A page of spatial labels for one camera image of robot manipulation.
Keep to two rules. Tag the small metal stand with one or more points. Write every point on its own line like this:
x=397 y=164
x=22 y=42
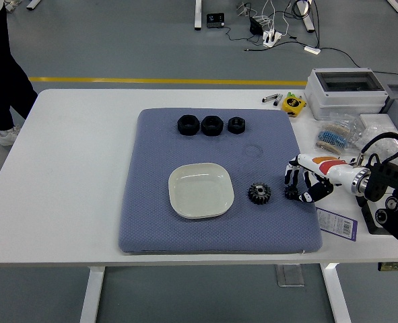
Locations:
x=13 y=2

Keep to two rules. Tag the large black gear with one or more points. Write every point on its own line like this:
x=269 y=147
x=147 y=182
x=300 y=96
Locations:
x=255 y=196

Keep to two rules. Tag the clear plastic bracket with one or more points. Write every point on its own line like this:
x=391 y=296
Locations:
x=289 y=276

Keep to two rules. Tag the black power adapter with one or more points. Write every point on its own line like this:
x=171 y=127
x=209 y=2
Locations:
x=256 y=26

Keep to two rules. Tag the blue-grey quilted mat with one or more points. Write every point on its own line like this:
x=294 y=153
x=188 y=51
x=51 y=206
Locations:
x=219 y=235

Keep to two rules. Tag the table control panel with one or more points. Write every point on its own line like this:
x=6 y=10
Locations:
x=395 y=266

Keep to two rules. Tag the bag of blue resistors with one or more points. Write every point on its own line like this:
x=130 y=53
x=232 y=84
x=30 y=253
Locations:
x=331 y=138

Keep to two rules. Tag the purple-edged label card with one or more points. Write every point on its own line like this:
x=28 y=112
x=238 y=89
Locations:
x=335 y=223

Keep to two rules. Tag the yellow tape measure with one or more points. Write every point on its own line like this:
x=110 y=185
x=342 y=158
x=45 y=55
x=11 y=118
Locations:
x=293 y=105

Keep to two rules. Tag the black device with screen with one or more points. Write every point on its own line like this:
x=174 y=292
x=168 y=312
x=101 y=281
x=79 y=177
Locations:
x=215 y=20

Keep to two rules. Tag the black silver marker pen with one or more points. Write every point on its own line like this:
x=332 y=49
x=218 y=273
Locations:
x=277 y=101
x=269 y=98

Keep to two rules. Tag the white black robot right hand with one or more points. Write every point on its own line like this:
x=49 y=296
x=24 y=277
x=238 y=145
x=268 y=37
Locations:
x=333 y=168

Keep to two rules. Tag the white power strip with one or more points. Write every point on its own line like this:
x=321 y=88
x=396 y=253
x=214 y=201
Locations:
x=271 y=37

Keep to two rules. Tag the white adapter block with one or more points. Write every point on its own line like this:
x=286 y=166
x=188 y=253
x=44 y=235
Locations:
x=312 y=50

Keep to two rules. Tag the white far table leg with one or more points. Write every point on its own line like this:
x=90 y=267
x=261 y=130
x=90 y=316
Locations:
x=198 y=15
x=33 y=4
x=307 y=20
x=396 y=6

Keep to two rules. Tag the small black hex nut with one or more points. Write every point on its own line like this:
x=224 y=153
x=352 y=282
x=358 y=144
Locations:
x=233 y=129

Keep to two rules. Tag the white table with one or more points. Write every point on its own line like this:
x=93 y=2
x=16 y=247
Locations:
x=67 y=168

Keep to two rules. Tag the large black hex nut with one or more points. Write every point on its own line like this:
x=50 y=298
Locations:
x=207 y=130
x=183 y=129

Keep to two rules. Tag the white square plate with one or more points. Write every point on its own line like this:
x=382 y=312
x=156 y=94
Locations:
x=200 y=191

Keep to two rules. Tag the grey enclosure with clear lid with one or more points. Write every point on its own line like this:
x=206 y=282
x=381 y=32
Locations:
x=340 y=99

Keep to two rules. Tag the small black gear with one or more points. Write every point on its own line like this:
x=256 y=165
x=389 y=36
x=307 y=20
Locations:
x=290 y=194

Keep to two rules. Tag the clear bag of white parts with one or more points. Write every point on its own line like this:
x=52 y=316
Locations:
x=382 y=148

